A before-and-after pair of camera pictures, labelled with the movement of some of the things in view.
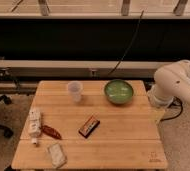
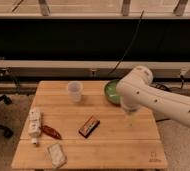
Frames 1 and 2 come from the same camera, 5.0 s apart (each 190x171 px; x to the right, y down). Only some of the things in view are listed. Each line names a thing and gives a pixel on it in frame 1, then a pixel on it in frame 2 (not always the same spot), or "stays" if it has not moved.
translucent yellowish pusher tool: [158, 113] -> [131, 115]
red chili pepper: [52, 132] stays
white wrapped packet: [58, 158] stays
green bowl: [119, 91] stays
